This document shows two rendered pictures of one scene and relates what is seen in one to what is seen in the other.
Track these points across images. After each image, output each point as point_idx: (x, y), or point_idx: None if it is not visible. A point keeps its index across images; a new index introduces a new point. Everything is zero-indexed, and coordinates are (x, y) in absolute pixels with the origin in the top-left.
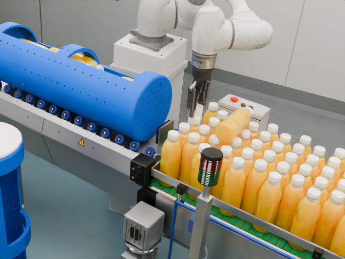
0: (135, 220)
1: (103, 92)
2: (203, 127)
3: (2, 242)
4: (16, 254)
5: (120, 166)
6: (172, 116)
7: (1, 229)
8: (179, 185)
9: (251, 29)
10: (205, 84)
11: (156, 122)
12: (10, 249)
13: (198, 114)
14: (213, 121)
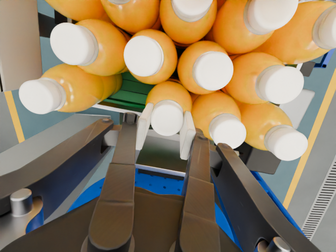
0: (305, 112)
1: None
2: (221, 76)
3: (275, 197)
4: (258, 181)
5: None
6: (12, 160)
7: (283, 208)
8: (309, 72)
9: None
10: (133, 213)
11: (142, 184)
12: (265, 187)
13: (149, 119)
14: (159, 56)
